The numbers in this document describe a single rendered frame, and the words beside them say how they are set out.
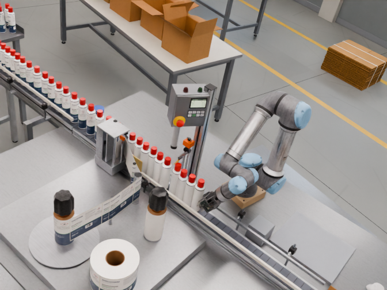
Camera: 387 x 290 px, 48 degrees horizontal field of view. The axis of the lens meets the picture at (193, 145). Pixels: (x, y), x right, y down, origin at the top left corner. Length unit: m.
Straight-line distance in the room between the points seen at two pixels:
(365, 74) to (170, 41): 2.87
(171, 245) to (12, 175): 0.95
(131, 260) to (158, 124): 1.25
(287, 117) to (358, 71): 3.88
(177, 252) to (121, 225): 0.30
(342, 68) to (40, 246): 4.72
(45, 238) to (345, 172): 3.04
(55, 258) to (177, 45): 2.29
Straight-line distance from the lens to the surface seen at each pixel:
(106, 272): 1.85
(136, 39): 4.04
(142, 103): 3.08
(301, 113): 2.06
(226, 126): 4.47
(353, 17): 7.75
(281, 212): 2.52
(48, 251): 2.09
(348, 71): 5.98
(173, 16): 3.94
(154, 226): 2.05
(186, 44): 3.71
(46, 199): 2.31
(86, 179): 2.40
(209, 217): 2.29
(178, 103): 2.04
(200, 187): 2.18
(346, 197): 4.16
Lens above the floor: 2.55
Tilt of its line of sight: 38 degrees down
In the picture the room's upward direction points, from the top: 12 degrees clockwise
